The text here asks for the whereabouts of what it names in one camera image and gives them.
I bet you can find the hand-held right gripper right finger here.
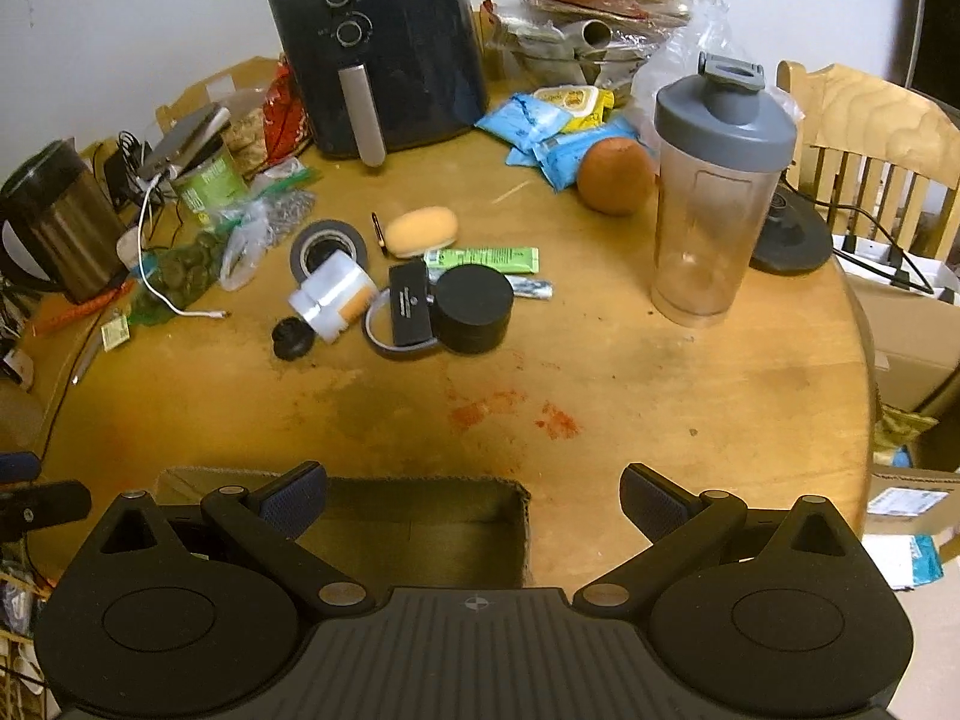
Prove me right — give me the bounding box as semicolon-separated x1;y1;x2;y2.
574;463;875;612

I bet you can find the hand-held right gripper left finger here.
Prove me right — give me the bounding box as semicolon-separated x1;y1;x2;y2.
79;463;376;612

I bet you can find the cardboard box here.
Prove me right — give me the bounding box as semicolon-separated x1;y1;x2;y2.
156;467;535;592

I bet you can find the small black cap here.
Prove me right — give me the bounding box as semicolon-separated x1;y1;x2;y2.
271;318;313;362

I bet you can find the thin dark tape ring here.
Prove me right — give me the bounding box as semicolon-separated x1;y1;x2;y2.
363;287;445;362

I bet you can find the white lidded jar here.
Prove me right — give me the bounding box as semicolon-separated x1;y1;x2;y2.
288;251;378;345

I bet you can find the black rectangular device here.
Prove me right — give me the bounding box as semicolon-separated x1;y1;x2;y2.
388;258;438;350

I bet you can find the black round container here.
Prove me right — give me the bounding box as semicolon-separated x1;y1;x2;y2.
434;263;516;356

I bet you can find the black tape roll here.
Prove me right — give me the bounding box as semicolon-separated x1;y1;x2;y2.
289;219;371;287

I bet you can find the green stick packet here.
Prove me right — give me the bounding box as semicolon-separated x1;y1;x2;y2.
423;247;542;275

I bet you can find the silver pen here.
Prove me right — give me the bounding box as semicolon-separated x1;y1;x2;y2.
70;307;122;388

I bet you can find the orange pen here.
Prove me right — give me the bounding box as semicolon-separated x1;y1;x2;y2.
30;279;137;336

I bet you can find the metal trash bin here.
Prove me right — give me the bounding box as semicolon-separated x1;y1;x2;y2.
0;138;130;306

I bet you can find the labelled cardboard carton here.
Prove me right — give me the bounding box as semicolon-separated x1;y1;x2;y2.
862;465;960;538

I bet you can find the green net bag of discs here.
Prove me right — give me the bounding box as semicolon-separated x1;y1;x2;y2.
126;228;227;329

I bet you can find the black round appliance base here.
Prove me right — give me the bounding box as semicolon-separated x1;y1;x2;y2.
749;182;834;275

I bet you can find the brown cardboard carton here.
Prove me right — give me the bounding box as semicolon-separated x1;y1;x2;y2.
840;270;960;410

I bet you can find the black charger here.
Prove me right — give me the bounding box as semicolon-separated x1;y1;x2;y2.
100;130;152;212

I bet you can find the clear shaker bottle grey lid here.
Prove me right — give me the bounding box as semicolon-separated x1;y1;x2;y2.
649;52;798;328

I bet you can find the green tin can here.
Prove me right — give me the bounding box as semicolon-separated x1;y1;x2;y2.
168;136;249;224

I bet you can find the orange fruit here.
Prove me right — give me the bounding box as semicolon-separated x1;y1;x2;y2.
576;136;656;217

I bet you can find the blue snack packet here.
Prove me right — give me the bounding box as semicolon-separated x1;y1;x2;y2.
508;116;640;190
475;94;572;149

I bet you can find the grey smartphone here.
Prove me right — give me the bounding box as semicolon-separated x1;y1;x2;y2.
138;104;231;179

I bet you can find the red snack bag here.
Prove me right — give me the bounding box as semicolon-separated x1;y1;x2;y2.
262;62;313;160

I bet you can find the yellow snack packet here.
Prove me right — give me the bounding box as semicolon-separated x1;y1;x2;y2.
531;84;617;133

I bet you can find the crumpled clear plastic bag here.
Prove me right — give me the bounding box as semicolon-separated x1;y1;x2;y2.
628;0;805;137

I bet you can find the dark blue air fryer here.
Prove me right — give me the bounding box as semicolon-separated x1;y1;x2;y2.
268;0;490;167

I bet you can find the grey foil roll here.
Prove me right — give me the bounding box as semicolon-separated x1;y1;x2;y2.
562;15;614;55

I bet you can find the white USB cable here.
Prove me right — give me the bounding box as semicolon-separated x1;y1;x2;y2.
136;171;233;321

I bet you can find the clear bag with metal chain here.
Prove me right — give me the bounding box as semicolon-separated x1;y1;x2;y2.
220;165;325;291

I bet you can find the beige oval keychain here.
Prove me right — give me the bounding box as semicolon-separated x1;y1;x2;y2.
373;208;459;257

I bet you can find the black power cable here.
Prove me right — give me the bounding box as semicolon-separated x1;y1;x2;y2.
780;178;940;295

